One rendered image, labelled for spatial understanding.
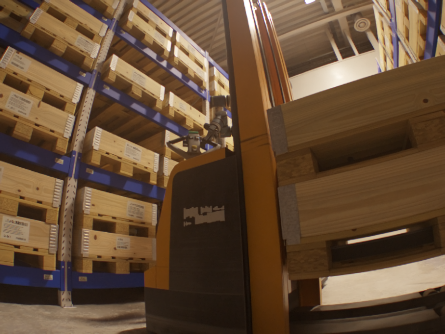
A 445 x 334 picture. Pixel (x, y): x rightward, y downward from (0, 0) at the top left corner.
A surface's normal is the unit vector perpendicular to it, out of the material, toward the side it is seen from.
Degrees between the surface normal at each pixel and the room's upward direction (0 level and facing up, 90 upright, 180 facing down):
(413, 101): 90
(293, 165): 90
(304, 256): 90
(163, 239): 90
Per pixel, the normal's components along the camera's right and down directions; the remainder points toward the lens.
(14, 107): 0.84, -0.23
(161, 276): -0.55, -0.28
